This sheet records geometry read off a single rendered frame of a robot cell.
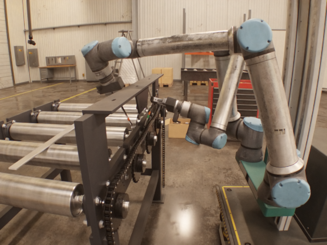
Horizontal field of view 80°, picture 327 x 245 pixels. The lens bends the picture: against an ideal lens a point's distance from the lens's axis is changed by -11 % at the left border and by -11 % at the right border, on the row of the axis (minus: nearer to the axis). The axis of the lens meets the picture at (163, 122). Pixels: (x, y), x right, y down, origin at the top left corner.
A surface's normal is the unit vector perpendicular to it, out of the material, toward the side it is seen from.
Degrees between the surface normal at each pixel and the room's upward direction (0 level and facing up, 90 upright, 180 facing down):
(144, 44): 75
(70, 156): 59
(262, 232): 0
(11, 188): 48
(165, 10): 90
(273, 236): 0
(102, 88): 116
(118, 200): 26
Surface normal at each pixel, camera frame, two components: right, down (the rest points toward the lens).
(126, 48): 0.90, -0.05
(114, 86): -0.11, 0.68
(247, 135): -0.71, 0.21
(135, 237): 0.00, -0.95
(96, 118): 0.99, 0.04
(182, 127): -0.09, 0.29
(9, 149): -0.09, -0.42
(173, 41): -0.34, 0.03
